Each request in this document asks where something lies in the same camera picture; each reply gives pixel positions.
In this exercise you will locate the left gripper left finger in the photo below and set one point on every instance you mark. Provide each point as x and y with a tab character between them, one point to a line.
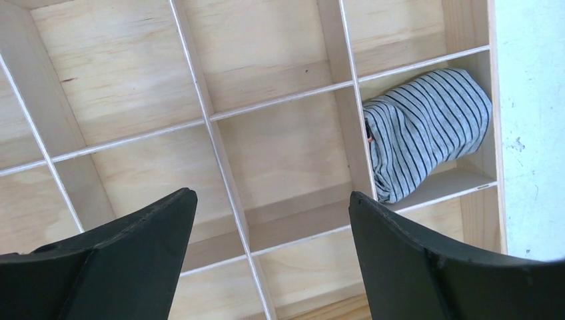
125	269

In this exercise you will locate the wooden compartment tray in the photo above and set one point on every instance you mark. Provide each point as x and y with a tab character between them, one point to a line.
107	106

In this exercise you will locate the rolled striped grey underwear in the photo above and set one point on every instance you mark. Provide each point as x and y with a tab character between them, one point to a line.
435	118

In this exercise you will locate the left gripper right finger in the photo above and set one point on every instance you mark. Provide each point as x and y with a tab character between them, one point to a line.
412	272

